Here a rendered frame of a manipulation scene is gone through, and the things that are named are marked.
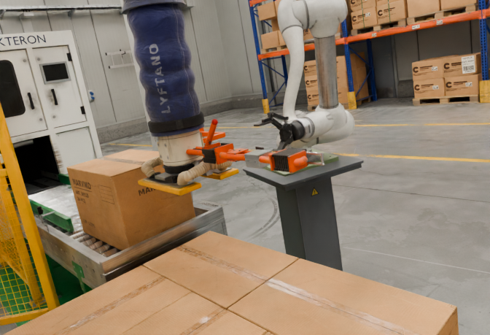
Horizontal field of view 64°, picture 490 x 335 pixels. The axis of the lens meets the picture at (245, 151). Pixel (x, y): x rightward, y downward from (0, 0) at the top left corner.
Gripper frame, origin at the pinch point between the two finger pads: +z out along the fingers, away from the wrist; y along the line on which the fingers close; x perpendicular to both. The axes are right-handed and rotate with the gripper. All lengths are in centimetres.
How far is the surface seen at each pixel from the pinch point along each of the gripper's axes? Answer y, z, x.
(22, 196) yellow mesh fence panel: 20, 59, 136
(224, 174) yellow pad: 11.4, 7.9, 16.0
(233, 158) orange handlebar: 0.7, 17.8, -4.7
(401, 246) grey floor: 104, -128, 20
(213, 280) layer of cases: 50, 24, 14
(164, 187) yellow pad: 11.2, 29.1, 27.0
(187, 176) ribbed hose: 6.9, 25.7, 14.6
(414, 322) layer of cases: 50, 5, -57
